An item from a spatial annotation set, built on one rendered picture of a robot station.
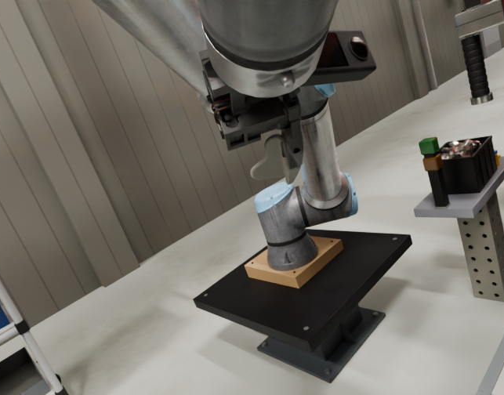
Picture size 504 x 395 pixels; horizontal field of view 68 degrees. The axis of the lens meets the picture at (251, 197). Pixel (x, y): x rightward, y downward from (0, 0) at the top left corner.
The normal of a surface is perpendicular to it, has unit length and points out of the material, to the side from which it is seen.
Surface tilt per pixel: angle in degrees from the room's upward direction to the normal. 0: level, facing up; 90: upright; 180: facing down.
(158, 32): 162
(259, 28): 144
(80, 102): 90
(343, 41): 73
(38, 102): 90
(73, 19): 90
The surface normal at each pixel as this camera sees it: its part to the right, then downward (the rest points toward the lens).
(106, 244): 0.63, -0.03
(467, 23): -0.70, 0.41
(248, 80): -0.27, 0.95
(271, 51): 0.04, 0.98
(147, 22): 0.31, 0.95
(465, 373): -0.33, -0.91
